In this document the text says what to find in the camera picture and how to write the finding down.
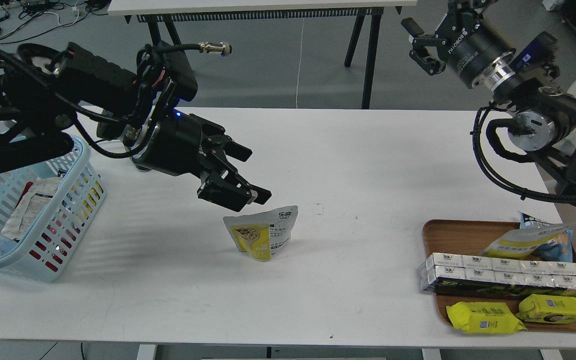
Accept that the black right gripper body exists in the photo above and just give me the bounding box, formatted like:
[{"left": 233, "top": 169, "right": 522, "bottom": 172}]
[{"left": 440, "top": 17, "right": 516, "bottom": 89}]

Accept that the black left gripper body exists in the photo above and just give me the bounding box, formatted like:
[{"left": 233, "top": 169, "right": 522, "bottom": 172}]
[{"left": 130, "top": 114, "right": 229, "bottom": 178}]

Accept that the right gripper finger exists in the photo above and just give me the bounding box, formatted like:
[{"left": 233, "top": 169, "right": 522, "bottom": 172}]
[
  {"left": 446, "top": 0, "right": 498, "bottom": 28},
  {"left": 401, "top": 17, "right": 451, "bottom": 76}
]

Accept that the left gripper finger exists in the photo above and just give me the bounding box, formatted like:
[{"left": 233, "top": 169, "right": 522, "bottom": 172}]
[
  {"left": 210, "top": 134, "right": 253, "bottom": 163},
  {"left": 197, "top": 171, "right": 272, "bottom": 212}
]

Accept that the yellow grey snack pouch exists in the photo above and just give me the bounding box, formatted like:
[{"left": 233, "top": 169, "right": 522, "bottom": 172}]
[{"left": 222, "top": 205, "right": 298, "bottom": 262}]

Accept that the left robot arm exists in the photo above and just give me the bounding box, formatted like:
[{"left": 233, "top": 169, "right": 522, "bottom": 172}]
[{"left": 0, "top": 41, "right": 272, "bottom": 212}]

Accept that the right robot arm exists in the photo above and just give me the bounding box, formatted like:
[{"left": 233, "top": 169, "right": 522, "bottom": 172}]
[{"left": 401, "top": 0, "right": 576, "bottom": 207}]

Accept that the white snack bag in basket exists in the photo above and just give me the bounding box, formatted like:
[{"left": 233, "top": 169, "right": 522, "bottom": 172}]
[{"left": 0, "top": 177, "right": 63, "bottom": 242}]

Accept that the light blue plastic basket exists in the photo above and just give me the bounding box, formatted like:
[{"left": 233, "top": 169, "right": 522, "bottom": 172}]
[{"left": 0, "top": 136, "right": 108, "bottom": 282}]

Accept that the yellow blue snack pouch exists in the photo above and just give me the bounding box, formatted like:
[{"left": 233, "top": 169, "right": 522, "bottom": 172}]
[{"left": 478, "top": 224, "right": 573, "bottom": 260}]

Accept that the silver boxed snack carton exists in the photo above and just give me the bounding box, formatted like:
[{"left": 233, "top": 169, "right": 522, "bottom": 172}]
[{"left": 416, "top": 252, "right": 576, "bottom": 299}]

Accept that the yellow snack pack left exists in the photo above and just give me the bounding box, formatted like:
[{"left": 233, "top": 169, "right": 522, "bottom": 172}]
[{"left": 446, "top": 301, "right": 526, "bottom": 334}]

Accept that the yellow snack pack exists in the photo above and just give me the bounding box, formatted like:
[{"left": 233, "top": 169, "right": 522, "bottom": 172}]
[
  {"left": 514, "top": 294, "right": 576, "bottom": 324},
  {"left": 446, "top": 301, "right": 526, "bottom": 334}
]

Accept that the yellow snack pack right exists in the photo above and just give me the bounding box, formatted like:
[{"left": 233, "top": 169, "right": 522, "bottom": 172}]
[{"left": 514, "top": 294, "right": 576, "bottom": 324}]

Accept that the background white table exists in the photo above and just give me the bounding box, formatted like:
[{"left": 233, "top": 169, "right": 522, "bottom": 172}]
[{"left": 108, "top": 0, "right": 418, "bottom": 110}]

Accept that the brown wooden tray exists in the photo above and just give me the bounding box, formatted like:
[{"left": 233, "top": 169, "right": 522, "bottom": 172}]
[{"left": 422, "top": 219, "right": 576, "bottom": 333}]

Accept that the white hanging cable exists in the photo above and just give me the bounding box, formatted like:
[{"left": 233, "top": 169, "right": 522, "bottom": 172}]
[{"left": 295, "top": 19, "right": 305, "bottom": 109}]

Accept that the floor cables bundle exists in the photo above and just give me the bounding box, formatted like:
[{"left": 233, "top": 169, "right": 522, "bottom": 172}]
[{"left": 0, "top": 0, "right": 111, "bottom": 46}]

